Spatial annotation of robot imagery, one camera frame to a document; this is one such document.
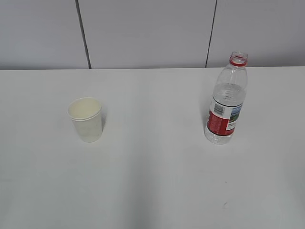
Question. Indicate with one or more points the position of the white paper cup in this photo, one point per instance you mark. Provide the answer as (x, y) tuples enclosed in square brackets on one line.
[(85, 114)]

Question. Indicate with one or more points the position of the clear water bottle red label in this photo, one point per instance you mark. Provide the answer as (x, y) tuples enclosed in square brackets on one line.
[(227, 99)]

